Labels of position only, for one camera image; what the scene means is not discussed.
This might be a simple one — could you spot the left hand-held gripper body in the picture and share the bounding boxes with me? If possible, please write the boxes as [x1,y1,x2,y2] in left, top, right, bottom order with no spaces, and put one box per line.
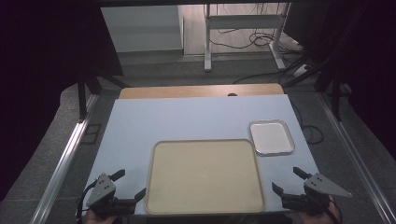
[85,173,138,217]

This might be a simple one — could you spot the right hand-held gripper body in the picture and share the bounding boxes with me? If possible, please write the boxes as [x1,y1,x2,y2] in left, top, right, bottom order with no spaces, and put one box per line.
[280,172,354,217]

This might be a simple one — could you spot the person's right hand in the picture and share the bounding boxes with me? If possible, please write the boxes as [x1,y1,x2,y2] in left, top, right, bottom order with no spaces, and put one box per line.
[298,195,343,224]

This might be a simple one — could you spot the person's left hand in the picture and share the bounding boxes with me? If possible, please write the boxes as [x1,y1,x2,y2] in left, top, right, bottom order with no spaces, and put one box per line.
[81,208,119,224]

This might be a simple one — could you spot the small silver metal tray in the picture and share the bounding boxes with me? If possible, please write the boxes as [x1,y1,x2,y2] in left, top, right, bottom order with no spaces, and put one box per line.
[248,119,296,157]

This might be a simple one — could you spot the large beige tray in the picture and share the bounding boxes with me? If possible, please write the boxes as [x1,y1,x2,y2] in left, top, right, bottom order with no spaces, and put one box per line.
[144,138,266,217]

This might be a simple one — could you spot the black metal stand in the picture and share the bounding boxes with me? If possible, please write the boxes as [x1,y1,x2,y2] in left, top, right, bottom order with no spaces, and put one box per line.
[281,55,344,122]
[76,72,131,123]

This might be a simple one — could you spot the white power strip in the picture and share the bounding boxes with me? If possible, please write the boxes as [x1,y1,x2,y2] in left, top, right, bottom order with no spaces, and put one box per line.
[292,63,310,78]

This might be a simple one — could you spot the wooden table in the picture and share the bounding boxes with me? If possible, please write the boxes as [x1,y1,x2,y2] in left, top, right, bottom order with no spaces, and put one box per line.
[119,82,285,100]

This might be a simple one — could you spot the black curtain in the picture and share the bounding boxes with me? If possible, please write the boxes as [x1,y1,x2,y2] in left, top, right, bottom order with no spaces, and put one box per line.
[0,0,125,202]
[282,0,396,161]

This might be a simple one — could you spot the white panel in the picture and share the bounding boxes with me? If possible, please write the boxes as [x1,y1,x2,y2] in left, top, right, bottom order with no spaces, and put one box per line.
[100,5,185,54]

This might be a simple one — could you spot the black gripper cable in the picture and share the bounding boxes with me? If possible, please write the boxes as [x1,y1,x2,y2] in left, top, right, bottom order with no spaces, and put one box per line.
[323,199,344,224]
[75,180,98,224]

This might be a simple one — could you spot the looped black floor cable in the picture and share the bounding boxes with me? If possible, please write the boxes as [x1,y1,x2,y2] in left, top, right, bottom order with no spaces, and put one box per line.
[291,102,325,146]

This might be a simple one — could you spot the aluminium rail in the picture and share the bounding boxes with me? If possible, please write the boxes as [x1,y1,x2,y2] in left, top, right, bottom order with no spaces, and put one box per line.
[29,92,101,224]
[317,92,396,224]

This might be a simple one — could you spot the black floor cables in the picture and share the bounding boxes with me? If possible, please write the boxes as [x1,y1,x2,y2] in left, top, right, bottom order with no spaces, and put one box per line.
[207,27,304,54]

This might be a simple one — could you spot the white metal desk frame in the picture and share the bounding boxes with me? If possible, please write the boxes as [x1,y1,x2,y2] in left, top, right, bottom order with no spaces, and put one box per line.
[203,2,292,73]

